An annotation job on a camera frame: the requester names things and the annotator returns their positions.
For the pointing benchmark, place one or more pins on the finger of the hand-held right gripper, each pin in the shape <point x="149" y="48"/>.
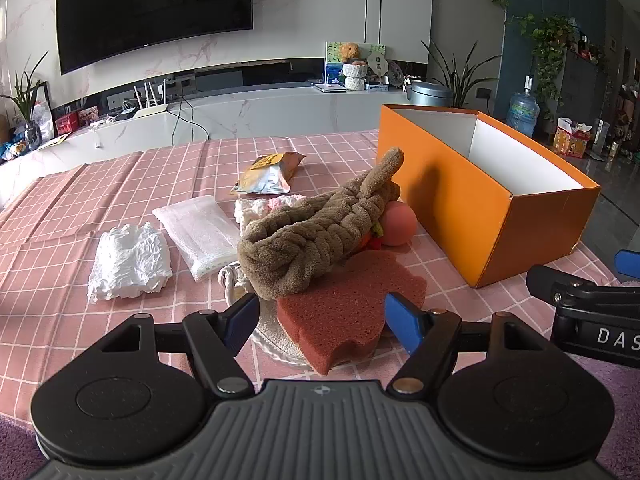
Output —
<point x="629" y="265"/>
<point x="555" y="282"/>

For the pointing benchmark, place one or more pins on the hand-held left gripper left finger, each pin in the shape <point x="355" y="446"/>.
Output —
<point x="242" y="322"/>

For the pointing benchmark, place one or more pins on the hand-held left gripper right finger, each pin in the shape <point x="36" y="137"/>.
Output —
<point x="402" y="325"/>

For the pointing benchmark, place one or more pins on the orange cardboard box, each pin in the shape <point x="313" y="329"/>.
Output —
<point x="525" y="230"/>

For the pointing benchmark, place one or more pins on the red sponge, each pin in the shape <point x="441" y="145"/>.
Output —
<point x="340" y="310"/>

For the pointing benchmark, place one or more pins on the red green plush toy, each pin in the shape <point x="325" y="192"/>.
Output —
<point x="371" y="244"/>

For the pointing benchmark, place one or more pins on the white mesh bag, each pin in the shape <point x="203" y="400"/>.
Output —
<point x="200" y="235"/>

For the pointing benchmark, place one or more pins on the peach soft ball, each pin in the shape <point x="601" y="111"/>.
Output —
<point x="400" y="225"/>

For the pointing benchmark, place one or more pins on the brown braided plush cloth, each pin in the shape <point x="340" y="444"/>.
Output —
<point x="300" y="240"/>

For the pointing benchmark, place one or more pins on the white pink fluffy cloth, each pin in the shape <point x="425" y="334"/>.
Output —
<point x="255" y="208"/>

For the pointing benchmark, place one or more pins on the purple fuzzy rug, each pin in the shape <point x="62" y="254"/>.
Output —
<point x="620" y="400"/>

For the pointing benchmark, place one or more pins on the white crumpled diaper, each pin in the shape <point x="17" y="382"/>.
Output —
<point x="130" y="265"/>

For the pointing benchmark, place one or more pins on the snack packet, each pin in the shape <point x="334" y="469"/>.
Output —
<point x="265" y="177"/>

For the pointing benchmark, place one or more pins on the blue water bottle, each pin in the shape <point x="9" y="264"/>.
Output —
<point x="522" y="110"/>

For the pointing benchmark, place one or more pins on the grey cabinet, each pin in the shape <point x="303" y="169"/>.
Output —
<point x="582" y="85"/>

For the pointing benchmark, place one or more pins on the white marble tv console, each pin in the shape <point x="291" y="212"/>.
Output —
<point x="280" y="115"/>

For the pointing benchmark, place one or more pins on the long leaf potted plant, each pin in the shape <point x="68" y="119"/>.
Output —
<point x="462" y="80"/>

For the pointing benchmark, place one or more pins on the grey metal tin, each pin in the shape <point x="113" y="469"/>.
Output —
<point x="430" y="95"/>

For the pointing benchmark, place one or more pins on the white router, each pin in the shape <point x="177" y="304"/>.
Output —
<point x="150" y="109"/>

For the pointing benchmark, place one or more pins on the hanging ivy plant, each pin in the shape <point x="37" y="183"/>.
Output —
<point x="550" y="35"/>

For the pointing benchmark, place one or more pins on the flat grey laptop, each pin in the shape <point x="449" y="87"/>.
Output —
<point x="330" y="88"/>

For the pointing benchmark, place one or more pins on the painted picture board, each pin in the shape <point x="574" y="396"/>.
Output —
<point x="331" y="67"/>

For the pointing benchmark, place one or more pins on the brown teddy bear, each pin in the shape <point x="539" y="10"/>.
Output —
<point x="349" y="51"/>

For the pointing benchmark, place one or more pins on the plant in glass vase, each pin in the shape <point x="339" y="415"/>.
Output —
<point x="30" y="130"/>

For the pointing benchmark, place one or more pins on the blue snack bag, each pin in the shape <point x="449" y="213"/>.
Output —
<point x="12" y="147"/>

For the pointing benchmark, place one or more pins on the black television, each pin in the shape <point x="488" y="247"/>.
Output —
<point x="150" y="10"/>

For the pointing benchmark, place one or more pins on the small photo frame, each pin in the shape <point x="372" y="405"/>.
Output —
<point x="88" y="116"/>

